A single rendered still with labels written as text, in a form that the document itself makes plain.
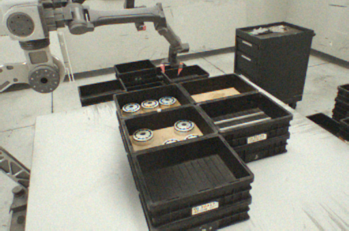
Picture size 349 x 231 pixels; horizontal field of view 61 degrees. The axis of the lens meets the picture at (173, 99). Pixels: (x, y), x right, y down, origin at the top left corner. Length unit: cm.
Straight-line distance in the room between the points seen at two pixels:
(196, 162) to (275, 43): 186
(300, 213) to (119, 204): 75
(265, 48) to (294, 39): 33
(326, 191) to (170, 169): 69
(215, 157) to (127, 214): 45
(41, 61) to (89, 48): 295
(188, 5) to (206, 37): 64
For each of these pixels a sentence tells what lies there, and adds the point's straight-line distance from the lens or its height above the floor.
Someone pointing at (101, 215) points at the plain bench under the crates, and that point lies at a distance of 135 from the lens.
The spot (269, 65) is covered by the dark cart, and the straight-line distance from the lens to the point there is 300.
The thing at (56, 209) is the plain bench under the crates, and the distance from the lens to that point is 144.
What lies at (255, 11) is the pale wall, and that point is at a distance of 537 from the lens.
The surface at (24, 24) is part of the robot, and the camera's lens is 125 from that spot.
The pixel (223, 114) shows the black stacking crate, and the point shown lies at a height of 83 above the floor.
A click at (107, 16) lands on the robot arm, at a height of 144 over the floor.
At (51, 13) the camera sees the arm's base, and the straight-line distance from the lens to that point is 125.
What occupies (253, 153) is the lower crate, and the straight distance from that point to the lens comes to 152.
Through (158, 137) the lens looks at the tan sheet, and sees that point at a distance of 149.
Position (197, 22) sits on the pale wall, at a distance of 485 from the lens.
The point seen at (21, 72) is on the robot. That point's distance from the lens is 168.
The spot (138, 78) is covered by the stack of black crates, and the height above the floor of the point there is 52.
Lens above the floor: 168
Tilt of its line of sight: 27 degrees down
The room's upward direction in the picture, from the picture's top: 3 degrees counter-clockwise
